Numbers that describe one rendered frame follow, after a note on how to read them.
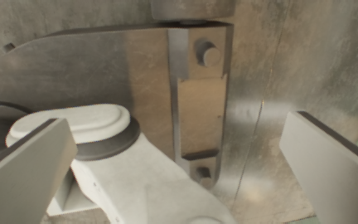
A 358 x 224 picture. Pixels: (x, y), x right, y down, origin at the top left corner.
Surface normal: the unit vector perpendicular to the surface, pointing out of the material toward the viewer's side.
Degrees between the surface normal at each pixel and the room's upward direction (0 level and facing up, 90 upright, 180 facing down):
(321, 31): 0
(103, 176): 90
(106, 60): 0
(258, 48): 0
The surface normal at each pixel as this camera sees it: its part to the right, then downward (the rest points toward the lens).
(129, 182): -0.04, -0.87
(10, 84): 0.19, 0.47
